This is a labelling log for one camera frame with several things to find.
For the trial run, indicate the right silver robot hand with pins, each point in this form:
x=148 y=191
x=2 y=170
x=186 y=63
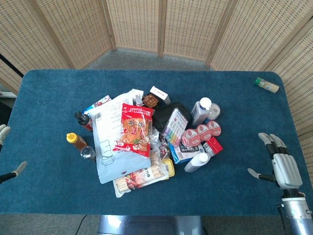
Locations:
x=286 y=167

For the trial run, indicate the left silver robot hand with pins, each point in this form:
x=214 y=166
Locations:
x=5 y=133

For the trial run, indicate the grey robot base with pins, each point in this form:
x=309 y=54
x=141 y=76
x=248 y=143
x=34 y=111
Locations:
x=150 y=225

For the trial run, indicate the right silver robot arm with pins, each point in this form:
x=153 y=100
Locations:
x=297 y=210

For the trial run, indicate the yellow cap honey bottle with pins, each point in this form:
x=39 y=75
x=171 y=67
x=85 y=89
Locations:
x=75 y=140

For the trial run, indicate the dark soy sauce bottle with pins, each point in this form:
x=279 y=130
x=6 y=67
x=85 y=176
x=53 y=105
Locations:
x=84 y=120

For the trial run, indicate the clear small bottle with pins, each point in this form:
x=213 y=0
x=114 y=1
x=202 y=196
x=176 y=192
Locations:
x=88 y=153

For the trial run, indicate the small white plastic bottle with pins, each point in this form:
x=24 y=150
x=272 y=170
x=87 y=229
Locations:
x=196 y=162

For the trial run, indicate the red white small box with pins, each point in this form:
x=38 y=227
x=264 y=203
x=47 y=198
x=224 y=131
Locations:
x=214 y=147

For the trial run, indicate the green cap spice jar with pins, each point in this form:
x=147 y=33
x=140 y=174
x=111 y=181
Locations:
x=266 y=85

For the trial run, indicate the white tape roll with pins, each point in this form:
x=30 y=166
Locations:
x=215 y=110

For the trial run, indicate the red white jelly cup pack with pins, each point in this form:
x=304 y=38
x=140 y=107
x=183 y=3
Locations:
x=201 y=133

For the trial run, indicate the blue red snack packet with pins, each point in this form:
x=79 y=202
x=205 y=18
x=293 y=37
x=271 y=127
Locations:
x=97 y=104

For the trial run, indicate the blue white tissue pack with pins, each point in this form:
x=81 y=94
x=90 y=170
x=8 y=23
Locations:
x=185 y=151

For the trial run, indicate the white plastic mailer bag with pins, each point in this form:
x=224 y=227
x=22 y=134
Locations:
x=112 y=151

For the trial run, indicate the yellow sponge pack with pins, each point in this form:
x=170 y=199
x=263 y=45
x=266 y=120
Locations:
x=170 y=167

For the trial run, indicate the highlighter pen set case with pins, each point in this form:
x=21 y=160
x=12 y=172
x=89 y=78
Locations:
x=175 y=127

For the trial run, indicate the small candy wrapper pile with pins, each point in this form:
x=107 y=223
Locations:
x=160 y=144

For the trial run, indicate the red potato chip bag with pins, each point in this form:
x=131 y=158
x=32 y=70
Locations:
x=135 y=129

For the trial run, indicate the blue table mat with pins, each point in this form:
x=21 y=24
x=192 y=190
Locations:
x=156 y=191

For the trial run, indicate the black zip pouch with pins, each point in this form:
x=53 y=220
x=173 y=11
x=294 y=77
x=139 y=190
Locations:
x=162 y=117

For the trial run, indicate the bamboo skewer pack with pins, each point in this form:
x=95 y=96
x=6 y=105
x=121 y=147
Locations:
x=141 y=176

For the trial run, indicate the white red carton box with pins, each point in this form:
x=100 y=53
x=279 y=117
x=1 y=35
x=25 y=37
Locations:
x=160 y=95

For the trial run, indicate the brown square cookie pack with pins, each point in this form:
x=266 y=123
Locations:
x=149 y=101

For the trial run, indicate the woven bamboo folding screen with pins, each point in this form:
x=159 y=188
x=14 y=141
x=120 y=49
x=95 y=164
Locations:
x=156 y=27

